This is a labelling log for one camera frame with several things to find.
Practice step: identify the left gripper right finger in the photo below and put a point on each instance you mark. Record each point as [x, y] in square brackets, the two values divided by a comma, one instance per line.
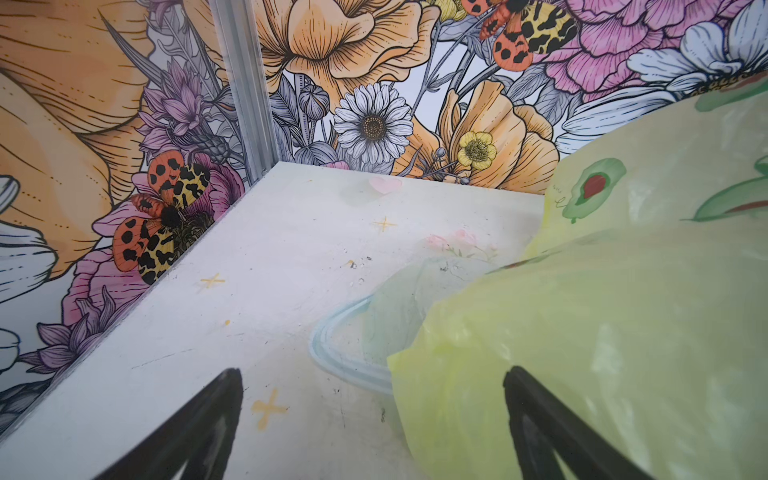
[558, 438]

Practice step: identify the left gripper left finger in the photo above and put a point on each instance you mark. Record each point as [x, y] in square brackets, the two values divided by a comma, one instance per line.
[195, 442]

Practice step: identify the yellow-green plastic bag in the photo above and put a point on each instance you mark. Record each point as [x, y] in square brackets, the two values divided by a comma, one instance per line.
[640, 306]

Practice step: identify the left aluminium corner post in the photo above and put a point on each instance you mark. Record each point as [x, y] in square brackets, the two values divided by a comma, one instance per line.
[238, 35]

